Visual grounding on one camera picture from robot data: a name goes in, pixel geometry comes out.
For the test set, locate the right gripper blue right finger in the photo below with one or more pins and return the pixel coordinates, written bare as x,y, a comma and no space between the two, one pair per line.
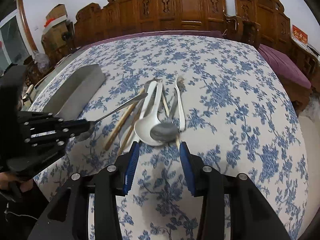
187,165

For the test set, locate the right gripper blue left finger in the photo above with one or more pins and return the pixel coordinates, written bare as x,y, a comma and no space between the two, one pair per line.
131,167

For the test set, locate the cream white chopstick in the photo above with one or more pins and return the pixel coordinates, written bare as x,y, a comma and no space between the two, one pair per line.
170,119

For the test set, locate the grey metal tray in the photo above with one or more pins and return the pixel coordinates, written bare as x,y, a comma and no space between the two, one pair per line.
75,93

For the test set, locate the light bamboo chopstick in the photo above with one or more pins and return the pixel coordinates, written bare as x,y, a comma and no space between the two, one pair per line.
115,131

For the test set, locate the steel fork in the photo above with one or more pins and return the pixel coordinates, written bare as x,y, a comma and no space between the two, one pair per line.
179,87

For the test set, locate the left hand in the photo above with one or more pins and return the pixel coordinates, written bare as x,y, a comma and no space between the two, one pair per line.
8,178

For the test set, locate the white plastic fork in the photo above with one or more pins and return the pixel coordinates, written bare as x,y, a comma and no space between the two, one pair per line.
179,86

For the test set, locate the blue floral tablecloth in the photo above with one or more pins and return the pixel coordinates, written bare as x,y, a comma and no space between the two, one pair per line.
238,119

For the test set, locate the glass door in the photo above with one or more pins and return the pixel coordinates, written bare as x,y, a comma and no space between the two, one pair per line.
14,44

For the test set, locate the cardboard box stack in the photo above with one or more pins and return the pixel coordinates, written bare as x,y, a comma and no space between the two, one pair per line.
58,35

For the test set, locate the purple sofa cushion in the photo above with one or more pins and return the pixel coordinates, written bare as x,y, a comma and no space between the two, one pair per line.
215,34

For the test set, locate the purple armchair cushion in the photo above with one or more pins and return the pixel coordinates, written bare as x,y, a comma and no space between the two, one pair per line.
282,65

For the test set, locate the carved wooden sofa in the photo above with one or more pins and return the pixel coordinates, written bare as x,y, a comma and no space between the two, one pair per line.
126,17

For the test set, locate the carved wooden armchair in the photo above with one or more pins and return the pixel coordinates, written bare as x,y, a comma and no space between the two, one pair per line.
266,23

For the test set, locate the red gift box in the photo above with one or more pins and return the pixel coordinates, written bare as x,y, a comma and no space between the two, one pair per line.
299,36

